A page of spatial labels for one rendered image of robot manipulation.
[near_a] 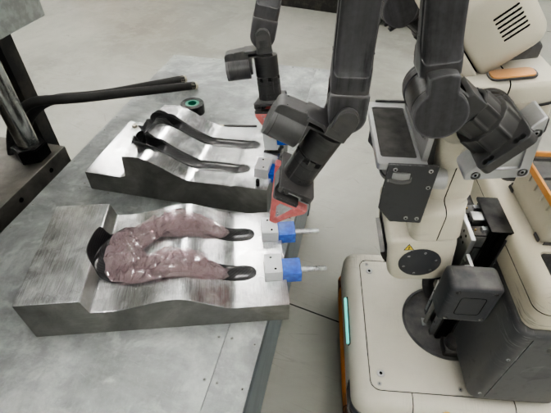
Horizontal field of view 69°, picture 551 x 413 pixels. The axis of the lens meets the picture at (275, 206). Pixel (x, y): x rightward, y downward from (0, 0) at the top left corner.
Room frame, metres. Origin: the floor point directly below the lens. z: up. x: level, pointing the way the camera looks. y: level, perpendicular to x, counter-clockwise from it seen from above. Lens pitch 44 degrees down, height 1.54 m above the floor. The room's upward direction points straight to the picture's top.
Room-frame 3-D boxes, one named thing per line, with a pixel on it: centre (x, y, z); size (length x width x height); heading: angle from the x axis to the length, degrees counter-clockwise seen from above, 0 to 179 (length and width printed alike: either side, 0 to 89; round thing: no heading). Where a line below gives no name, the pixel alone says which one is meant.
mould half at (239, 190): (0.92, 0.24, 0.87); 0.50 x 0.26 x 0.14; 77
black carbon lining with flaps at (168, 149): (0.90, 0.22, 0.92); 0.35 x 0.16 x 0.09; 77
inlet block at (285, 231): (0.63, -0.03, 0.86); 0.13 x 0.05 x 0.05; 95
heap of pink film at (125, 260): (0.56, 0.23, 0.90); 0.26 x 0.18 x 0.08; 95
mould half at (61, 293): (0.55, 0.23, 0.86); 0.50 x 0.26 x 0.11; 95
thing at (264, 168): (0.80, -0.02, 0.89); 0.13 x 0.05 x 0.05; 77
